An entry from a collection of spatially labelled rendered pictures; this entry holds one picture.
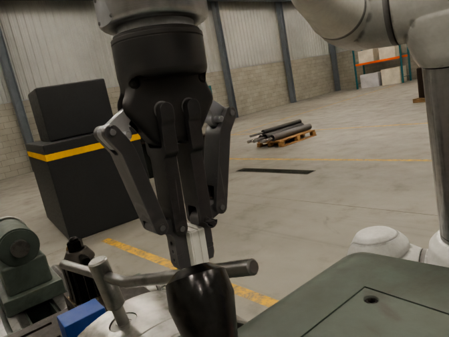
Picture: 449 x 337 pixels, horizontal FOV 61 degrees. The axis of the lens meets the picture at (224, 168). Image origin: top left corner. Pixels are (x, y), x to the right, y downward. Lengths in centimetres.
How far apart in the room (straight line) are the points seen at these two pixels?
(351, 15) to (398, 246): 54
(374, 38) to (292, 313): 53
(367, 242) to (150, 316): 63
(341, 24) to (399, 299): 45
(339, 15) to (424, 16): 14
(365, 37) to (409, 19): 8
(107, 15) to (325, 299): 33
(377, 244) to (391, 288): 55
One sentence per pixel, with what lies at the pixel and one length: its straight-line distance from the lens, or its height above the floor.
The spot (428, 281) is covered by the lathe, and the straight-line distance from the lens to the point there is 45.
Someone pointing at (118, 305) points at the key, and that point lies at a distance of 49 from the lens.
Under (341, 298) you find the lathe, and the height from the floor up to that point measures 126.
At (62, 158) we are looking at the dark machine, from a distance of 507.
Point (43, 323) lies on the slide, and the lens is 121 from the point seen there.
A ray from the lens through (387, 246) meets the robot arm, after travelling 98.
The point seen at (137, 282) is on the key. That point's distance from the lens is 41.
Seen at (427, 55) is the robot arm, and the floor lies 147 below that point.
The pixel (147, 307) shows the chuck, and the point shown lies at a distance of 52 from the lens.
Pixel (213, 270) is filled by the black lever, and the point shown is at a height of 140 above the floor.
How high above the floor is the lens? 148
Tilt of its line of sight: 11 degrees down
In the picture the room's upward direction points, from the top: 11 degrees counter-clockwise
